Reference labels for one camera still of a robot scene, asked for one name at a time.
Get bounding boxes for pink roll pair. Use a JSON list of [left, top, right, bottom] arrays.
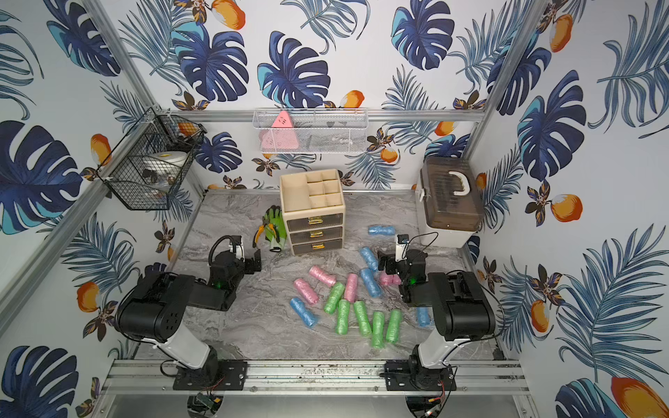
[[379, 272, 402, 287]]

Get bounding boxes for beige drawer organizer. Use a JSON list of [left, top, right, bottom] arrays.
[[280, 169, 346, 254]]

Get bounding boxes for clear top drawer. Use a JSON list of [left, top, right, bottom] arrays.
[[287, 212, 344, 233]]

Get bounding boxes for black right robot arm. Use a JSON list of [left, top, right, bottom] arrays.
[[378, 249, 496, 392]]

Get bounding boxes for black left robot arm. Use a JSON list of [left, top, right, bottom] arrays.
[[116, 250, 261, 392]]

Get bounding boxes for clear bottom drawer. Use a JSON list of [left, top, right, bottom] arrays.
[[292, 239, 343, 255]]

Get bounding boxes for blue roll centre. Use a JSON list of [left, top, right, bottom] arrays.
[[360, 268, 383, 298]]

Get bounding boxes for blue roll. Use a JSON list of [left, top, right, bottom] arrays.
[[359, 247, 379, 272], [289, 297, 318, 328], [360, 268, 383, 298], [368, 226, 397, 236], [416, 307, 431, 327]]

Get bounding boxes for blue roll upper middle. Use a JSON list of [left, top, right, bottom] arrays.
[[359, 247, 379, 272]]

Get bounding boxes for blue roll right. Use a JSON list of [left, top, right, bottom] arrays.
[[416, 307, 431, 327]]

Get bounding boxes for blue roll far back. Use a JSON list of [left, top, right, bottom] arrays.
[[368, 226, 397, 236]]

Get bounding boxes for green work glove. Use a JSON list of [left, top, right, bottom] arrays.
[[263, 206, 287, 253]]

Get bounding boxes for brown lidded storage box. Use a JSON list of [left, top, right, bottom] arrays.
[[415, 155, 484, 248]]

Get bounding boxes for green roll leftmost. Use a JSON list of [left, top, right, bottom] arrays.
[[323, 282, 345, 315]]

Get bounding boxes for blue roll front left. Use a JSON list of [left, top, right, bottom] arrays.
[[289, 297, 318, 328]]

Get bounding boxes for white bowl in basket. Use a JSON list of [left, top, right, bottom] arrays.
[[142, 151, 187, 174]]

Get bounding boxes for pink triangle sponge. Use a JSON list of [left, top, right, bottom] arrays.
[[260, 111, 300, 152]]

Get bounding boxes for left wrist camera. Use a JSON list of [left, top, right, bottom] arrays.
[[230, 235, 245, 260]]

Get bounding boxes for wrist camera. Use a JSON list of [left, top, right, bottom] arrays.
[[230, 235, 245, 260], [395, 234, 409, 262]]

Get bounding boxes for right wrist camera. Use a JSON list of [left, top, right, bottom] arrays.
[[395, 234, 409, 262]]

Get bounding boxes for orange handled pliers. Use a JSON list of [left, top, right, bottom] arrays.
[[253, 214, 278, 251]]

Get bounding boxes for black wire basket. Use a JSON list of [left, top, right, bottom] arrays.
[[94, 108, 207, 211]]

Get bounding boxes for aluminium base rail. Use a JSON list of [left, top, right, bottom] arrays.
[[102, 361, 530, 396]]

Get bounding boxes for white wire shelf basket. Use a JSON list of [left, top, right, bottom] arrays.
[[253, 108, 369, 154]]

